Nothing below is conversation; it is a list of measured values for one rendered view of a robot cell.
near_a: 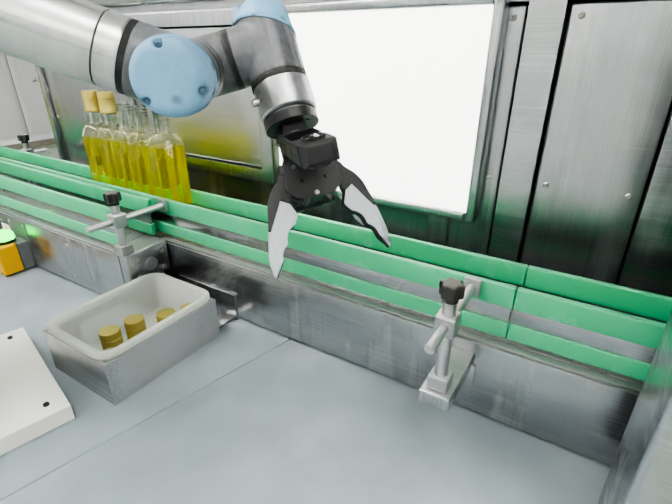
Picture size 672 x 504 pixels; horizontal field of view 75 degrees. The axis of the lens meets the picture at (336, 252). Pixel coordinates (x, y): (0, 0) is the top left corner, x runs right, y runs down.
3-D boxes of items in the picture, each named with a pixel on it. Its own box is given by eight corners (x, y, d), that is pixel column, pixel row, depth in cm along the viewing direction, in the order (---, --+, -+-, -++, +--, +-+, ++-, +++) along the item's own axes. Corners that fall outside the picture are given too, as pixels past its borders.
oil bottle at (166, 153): (197, 226, 99) (183, 130, 90) (177, 235, 95) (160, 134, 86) (180, 222, 102) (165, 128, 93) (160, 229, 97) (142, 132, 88)
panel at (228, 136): (478, 218, 76) (511, -8, 61) (473, 223, 74) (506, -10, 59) (146, 156, 119) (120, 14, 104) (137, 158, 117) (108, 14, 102)
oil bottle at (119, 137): (162, 217, 104) (145, 125, 95) (141, 225, 100) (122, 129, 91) (147, 213, 107) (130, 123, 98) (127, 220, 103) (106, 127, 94)
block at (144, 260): (173, 269, 94) (168, 239, 91) (135, 288, 87) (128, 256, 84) (162, 265, 96) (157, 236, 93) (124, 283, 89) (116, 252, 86)
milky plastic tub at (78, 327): (221, 331, 84) (216, 292, 80) (114, 405, 67) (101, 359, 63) (161, 306, 92) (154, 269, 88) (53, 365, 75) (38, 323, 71)
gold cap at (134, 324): (135, 347, 77) (130, 326, 75) (123, 340, 79) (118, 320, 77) (153, 337, 80) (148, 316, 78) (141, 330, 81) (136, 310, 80)
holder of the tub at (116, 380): (239, 320, 88) (236, 286, 85) (115, 406, 67) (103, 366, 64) (182, 297, 96) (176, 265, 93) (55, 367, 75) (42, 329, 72)
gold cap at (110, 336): (111, 359, 74) (105, 338, 72) (99, 352, 76) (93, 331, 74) (130, 348, 77) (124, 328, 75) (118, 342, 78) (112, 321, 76)
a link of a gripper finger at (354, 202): (390, 235, 61) (339, 193, 61) (405, 227, 56) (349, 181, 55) (377, 252, 61) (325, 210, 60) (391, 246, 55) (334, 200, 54)
